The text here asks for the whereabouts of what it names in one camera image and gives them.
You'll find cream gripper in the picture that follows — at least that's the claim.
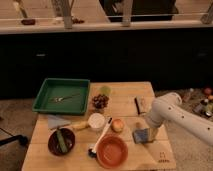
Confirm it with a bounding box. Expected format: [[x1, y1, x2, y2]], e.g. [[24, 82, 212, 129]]
[[135, 121, 161, 142]]

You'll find blue sponge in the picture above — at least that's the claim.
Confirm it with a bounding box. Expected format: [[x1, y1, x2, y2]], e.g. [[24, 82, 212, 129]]
[[132, 129, 153, 144]]

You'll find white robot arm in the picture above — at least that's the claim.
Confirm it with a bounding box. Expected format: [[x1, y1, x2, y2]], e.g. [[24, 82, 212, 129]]
[[132, 92, 213, 146]]

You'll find green plastic tray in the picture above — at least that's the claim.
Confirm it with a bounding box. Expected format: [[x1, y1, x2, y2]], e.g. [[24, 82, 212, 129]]
[[32, 78, 90, 116]]

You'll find black brown eraser block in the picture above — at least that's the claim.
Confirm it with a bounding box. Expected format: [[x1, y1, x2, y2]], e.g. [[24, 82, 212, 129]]
[[134, 96, 148, 115]]

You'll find red apple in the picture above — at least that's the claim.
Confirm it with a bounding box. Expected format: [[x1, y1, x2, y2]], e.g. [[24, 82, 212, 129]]
[[111, 119, 124, 133]]

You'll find orange bowl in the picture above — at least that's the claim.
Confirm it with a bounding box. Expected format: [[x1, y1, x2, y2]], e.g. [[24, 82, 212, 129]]
[[97, 134, 128, 169]]

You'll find white cup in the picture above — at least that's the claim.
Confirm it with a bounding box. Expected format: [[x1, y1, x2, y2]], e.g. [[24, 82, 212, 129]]
[[88, 113, 105, 131]]

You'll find purple grapes bunch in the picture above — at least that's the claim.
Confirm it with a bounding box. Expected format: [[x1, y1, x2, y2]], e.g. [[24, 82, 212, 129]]
[[92, 94, 109, 109]]

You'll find green lime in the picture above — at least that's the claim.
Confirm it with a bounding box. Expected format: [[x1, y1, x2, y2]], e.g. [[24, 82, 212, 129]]
[[100, 86, 111, 96]]

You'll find white dish brush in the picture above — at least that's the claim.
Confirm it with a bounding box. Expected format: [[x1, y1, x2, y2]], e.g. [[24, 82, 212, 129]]
[[88, 118, 112, 158]]

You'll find yellow banana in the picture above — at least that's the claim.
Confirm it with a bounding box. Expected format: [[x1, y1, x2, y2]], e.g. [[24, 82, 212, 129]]
[[71, 121, 89, 130]]

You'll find green cucumber piece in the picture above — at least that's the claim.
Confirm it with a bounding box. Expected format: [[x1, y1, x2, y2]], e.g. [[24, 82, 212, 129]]
[[56, 129, 68, 153]]

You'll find dark brown bowl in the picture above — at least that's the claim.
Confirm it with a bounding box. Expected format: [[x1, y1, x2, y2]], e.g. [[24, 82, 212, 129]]
[[48, 128, 75, 156]]

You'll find grey cloth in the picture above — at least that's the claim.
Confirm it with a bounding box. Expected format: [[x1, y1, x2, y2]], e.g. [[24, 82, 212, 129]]
[[47, 115, 71, 130]]

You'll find metal fork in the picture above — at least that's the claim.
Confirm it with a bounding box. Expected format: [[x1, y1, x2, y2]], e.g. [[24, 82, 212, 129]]
[[51, 94, 79, 103]]

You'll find black chair base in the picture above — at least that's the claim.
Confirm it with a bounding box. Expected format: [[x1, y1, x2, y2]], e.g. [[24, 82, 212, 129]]
[[0, 127, 29, 146]]

